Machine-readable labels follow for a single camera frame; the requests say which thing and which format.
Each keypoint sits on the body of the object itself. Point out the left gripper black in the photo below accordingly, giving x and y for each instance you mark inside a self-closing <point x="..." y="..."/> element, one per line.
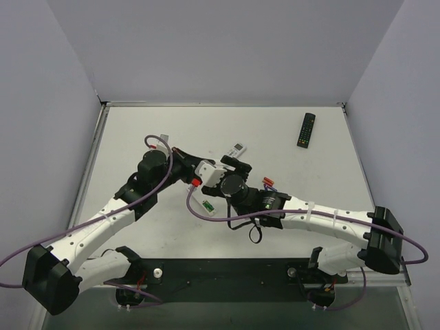
<point x="188" y="164"/>

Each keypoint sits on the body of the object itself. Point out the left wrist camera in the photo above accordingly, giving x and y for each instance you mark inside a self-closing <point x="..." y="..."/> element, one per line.
<point x="162" y="142"/>

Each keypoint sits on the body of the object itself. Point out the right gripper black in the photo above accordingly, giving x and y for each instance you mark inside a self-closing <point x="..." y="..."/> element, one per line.
<point x="238" y="166"/>

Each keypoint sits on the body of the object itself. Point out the white AC remote with display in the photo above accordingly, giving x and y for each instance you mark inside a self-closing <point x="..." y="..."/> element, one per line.
<point x="237" y="150"/>

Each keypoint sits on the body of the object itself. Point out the black TV remote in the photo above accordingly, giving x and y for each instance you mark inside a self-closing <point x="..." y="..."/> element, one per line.
<point x="306" y="130"/>

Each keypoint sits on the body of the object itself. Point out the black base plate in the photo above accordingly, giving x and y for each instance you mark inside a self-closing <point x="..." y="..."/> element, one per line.
<point x="226" y="280"/>

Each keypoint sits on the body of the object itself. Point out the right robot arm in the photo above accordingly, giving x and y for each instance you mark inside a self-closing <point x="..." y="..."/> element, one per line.
<point x="370" y="239"/>

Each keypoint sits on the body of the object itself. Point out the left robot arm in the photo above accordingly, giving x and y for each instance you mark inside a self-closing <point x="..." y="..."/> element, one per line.
<point x="50" y="273"/>

